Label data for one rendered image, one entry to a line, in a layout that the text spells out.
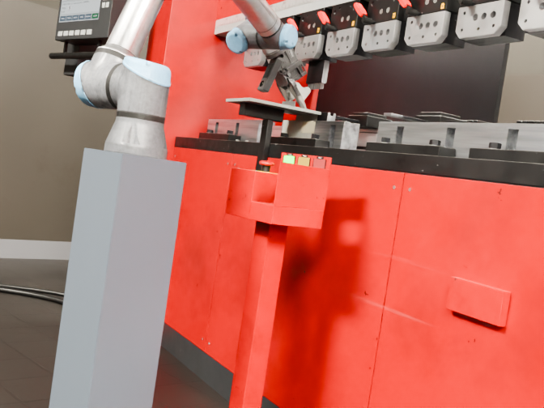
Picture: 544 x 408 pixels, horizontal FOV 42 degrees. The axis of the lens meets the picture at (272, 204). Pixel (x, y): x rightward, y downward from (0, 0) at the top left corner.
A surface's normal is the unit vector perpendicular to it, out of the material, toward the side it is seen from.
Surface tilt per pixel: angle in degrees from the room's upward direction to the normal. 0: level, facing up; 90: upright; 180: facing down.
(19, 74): 90
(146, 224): 90
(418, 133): 90
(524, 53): 90
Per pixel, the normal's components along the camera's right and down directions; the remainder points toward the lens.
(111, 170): -0.72, -0.07
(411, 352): -0.87, -0.11
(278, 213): 0.60, 0.12
